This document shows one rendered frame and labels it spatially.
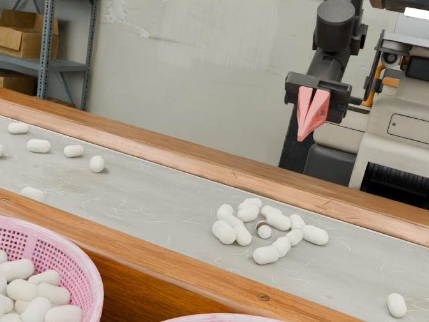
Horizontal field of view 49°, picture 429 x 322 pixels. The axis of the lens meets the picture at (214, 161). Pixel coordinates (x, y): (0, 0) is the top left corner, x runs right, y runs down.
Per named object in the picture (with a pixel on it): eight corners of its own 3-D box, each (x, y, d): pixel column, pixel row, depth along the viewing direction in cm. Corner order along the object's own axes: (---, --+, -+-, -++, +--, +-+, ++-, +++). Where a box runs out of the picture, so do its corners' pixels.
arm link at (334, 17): (366, 36, 84) (318, 30, 87) (376, -22, 75) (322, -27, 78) (355, 82, 78) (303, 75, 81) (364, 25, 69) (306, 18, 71)
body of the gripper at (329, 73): (350, 93, 70) (361, 60, 74) (284, 78, 73) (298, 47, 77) (343, 121, 76) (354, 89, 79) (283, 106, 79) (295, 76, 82)
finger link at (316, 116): (316, 128, 67) (334, 82, 72) (269, 115, 69) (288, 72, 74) (313, 156, 72) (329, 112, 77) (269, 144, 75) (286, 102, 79)
